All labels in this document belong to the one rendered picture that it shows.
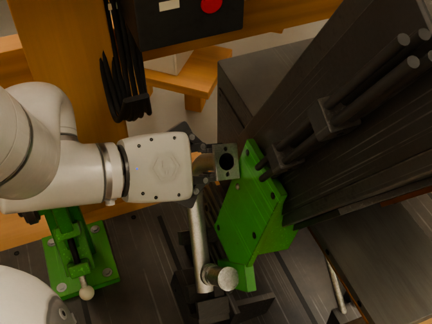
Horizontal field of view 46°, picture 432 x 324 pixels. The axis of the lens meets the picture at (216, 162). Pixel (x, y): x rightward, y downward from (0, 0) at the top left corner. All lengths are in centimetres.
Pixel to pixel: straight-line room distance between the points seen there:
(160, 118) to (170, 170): 193
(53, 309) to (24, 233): 94
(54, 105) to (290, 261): 64
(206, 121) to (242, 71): 171
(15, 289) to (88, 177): 44
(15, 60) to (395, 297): 75
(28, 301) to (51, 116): 35
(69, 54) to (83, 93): 9
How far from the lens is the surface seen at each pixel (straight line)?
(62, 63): 90
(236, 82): 90
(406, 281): 83
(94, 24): 87
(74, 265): 98
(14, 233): 121
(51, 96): 62
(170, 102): 274
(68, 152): 69
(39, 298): 26
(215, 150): 76
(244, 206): 78
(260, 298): 96
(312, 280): 106
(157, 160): 72
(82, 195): 69
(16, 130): 42
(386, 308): 80
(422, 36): 38
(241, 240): 81
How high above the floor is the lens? 181
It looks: 48 degrees down
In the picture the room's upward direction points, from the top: straight up
